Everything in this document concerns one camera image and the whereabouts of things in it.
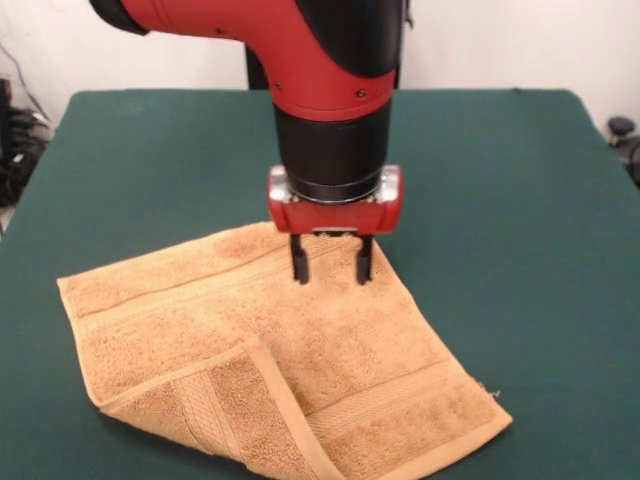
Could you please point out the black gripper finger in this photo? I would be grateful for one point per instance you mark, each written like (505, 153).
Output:
(363, 267)
(301, 270)

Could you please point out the dark green table cloth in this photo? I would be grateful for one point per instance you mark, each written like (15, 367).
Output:
(500, 200)

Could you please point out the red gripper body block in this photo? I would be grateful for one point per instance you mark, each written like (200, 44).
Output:
(335, 217)

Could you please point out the tan terry towel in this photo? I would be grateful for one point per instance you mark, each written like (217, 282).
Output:
(200, 320)

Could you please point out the black stand behind table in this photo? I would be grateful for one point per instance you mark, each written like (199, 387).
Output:
(255, 70)

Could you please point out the dark tripod base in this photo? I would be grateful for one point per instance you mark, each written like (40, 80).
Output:
(620, 125)
(22, 125)

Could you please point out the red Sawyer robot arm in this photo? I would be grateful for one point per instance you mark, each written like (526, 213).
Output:
(320, 75)

